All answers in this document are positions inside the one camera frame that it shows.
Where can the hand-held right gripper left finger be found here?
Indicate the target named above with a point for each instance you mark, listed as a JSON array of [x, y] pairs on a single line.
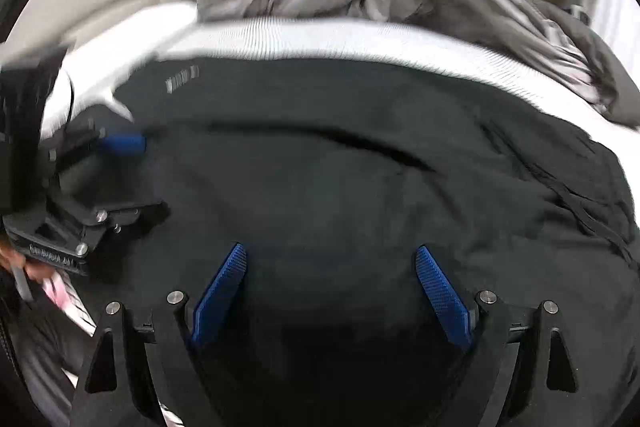
[[220, 292]]

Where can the white pillow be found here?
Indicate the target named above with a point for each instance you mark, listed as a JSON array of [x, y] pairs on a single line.
[[165, 27]]

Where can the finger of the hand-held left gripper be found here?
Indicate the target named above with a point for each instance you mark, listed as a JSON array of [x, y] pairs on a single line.
[[122, 144], [132, 213]]

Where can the black pants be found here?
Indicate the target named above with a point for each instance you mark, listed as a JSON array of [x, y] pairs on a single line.
[[325, 182]]

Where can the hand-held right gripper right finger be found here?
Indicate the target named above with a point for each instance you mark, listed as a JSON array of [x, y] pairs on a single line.
[[440, 292]]

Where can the bed with honeycomb sheet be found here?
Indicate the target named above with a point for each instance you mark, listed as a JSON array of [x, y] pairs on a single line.
[[310, 39]]

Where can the pink cloth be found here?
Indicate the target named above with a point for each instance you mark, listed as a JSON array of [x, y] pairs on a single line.
[[56, 289]]

